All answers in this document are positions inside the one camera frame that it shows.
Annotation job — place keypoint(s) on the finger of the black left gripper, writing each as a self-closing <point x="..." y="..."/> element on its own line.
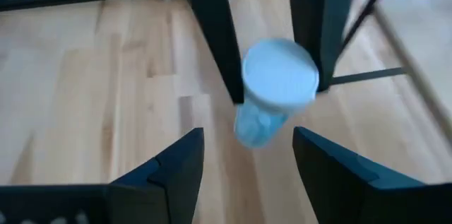
<point x="215" y="22"/>
<point x="325" y="12"/>

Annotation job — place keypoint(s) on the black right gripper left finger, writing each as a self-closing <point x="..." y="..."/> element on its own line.
<point x="169" y="185"/>

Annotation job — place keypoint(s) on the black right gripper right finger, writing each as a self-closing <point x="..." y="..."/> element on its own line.
<point x="332" y="181"/>

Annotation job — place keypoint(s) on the blue medicine bottle white cap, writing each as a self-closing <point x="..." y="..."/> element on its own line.
<point x="279" y="72"/>

